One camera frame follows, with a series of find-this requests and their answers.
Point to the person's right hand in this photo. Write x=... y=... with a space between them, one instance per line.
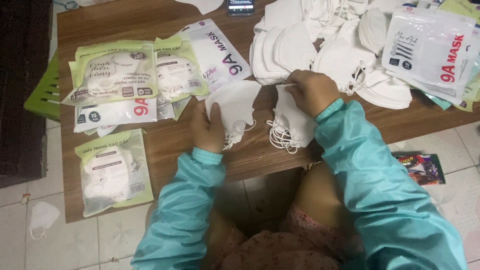
x=315 y=92

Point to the person's left hand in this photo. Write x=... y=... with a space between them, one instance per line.
x=206 y=131

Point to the person's right fingers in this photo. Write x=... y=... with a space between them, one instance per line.
x=292 y=83

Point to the white face masks stack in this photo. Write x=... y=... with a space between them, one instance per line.
x=294 y=125

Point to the white face masks bundle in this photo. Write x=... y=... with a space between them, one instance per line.
x=234 y=101

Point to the heap of white face masks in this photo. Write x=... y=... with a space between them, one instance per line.
x=337 y=45

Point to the white mask packet purple print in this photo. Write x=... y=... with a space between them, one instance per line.
x=219 y=52

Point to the black smartphone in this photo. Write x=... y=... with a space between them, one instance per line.
x=240 y=6

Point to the green mask packet white label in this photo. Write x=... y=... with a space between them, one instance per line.
x=178 y=69

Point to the person's legs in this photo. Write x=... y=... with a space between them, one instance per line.
x=322 y=195

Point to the single white face mask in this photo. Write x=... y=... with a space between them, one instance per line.
x=200 y=5

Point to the clear flat mask packet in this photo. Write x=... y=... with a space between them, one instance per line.
x=172 y=108

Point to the large white packet red print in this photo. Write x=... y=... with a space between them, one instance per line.
x=429 y=52

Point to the colourful snack wrapper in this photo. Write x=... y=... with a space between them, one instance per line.
x=422 y=168

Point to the pink floral shorts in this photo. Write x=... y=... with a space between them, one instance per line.
x=285 y=251

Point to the heap of mask packets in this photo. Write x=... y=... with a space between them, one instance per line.
x=470 y=93

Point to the green mask packet cursive print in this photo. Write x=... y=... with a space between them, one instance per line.
x=112 y=73

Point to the white mask packet red print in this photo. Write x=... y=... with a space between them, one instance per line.
x=112 y=114

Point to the green mask packet clear window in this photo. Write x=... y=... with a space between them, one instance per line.
x=114 y=172

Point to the green plastic stool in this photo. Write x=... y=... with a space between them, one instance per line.
x=47 y=93

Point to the dark wooden cabinet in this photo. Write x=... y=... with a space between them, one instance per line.
x=22 y=86

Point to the white face mask with loops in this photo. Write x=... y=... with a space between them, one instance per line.
x=43 y=217

